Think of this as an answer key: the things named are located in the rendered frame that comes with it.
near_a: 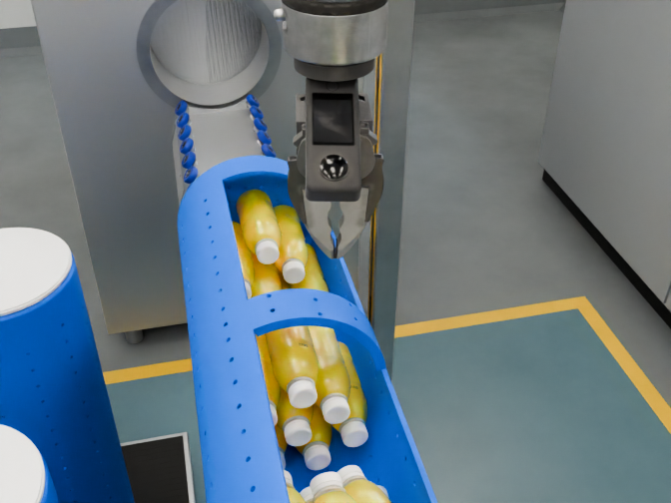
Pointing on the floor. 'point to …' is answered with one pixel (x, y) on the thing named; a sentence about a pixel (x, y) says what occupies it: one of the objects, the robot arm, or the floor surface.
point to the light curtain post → (386, 108)
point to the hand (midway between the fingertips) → (335, 251)
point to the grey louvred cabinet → (616, 135)
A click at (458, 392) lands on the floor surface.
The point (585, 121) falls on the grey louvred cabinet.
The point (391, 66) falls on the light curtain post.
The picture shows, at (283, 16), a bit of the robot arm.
